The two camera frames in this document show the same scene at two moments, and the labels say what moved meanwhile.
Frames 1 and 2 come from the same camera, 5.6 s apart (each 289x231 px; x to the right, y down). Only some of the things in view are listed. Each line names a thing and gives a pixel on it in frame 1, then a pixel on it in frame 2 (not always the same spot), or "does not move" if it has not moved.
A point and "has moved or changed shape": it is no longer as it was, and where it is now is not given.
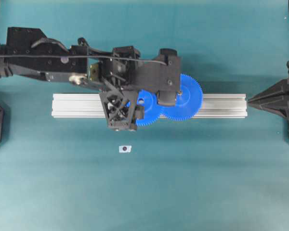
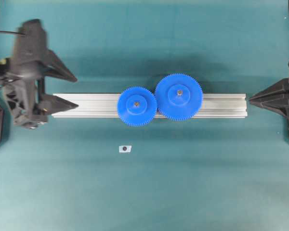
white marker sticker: [124, 148] does not move
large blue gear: [188, 100] does not move
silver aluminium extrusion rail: [91, 105] does not move
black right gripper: [124, 67] -> [24, 93]
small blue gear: [153, 112] has moved or changed shape
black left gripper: [286, 89] does not move
